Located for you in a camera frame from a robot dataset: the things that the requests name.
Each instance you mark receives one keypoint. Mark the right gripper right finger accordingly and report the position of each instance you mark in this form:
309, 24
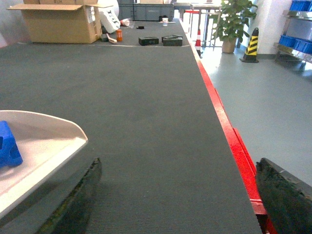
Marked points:
286, 198

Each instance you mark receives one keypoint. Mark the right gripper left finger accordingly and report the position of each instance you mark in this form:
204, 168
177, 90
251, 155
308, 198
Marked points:
73, 214

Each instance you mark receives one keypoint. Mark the beige plastic dustpan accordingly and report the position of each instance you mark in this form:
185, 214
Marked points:
45, 143

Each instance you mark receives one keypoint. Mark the blue plastic block part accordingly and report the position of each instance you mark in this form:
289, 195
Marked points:
9, 152

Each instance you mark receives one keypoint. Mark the steel roller shelf rack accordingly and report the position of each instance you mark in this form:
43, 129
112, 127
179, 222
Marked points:
295, 42

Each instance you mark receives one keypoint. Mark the yellow black traffic cone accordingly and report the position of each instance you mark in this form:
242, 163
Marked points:
250, 55

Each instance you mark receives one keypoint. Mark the red white traffic cone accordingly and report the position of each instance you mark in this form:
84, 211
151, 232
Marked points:
198, 44

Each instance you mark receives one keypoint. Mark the orange bottle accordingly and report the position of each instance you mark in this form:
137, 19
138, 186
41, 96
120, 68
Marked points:
119, 35

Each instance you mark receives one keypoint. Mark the potted green plant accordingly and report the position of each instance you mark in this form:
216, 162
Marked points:
234, 22

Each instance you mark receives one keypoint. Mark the black box left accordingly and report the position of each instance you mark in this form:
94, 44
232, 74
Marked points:
144, 41

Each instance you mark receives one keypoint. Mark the black box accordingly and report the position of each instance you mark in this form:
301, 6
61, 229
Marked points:
172, 40
144, 41

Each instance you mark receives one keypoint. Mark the large cardboard box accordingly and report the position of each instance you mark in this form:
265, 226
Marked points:
62, 21

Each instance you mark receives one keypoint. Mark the black box right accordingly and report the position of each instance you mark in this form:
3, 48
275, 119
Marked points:
172, 40

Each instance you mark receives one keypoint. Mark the white printed bag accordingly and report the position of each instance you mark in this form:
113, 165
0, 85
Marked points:
109, 16

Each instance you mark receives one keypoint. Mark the white paper cup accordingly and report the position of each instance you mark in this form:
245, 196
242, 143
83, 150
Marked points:
165, 21

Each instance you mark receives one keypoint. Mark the dark grey storage crate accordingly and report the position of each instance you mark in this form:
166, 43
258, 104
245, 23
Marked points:
146, 12

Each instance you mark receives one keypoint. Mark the red table frame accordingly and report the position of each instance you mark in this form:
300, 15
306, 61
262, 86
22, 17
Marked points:
240, 153

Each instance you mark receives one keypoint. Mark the wooden handled brush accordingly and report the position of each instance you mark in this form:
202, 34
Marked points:
107, 38

